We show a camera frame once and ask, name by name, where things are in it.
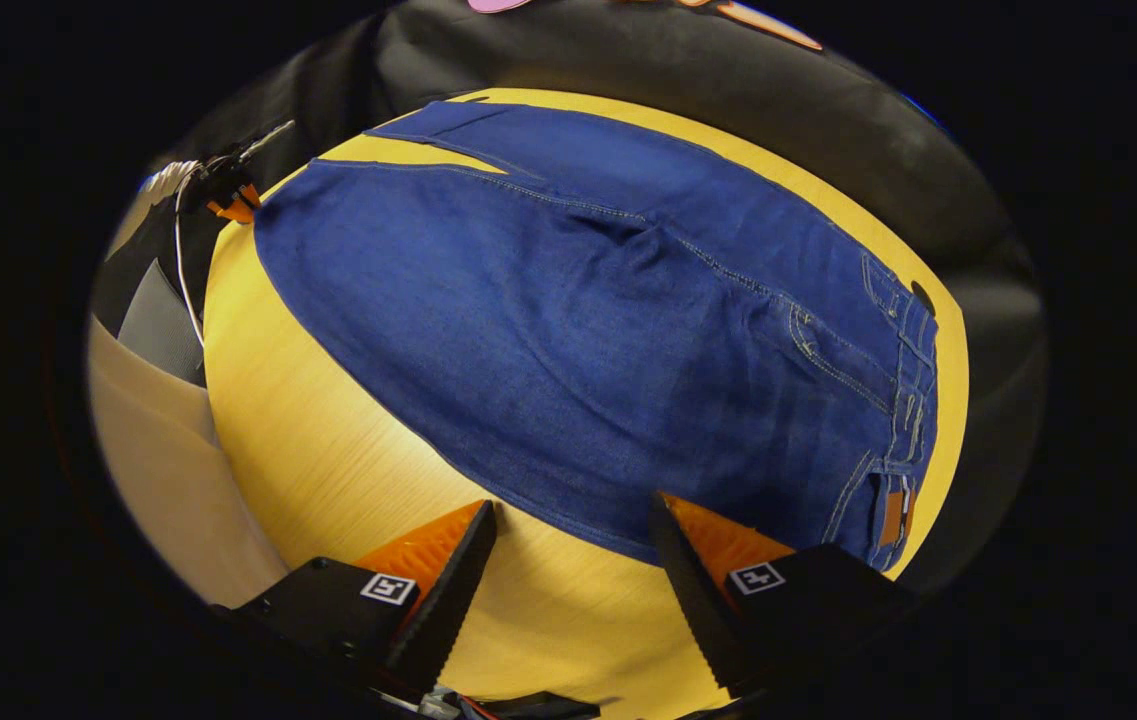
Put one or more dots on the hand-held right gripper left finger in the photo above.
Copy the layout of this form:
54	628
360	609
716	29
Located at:
443	610

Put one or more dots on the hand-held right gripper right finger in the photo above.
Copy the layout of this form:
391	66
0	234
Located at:
703	610

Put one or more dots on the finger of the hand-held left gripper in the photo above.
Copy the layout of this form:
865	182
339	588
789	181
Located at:
238	205

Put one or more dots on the blue denim jeans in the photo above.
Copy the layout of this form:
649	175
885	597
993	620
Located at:
578	340

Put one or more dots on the black backdrop cloth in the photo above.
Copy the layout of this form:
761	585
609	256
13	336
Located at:
728	70

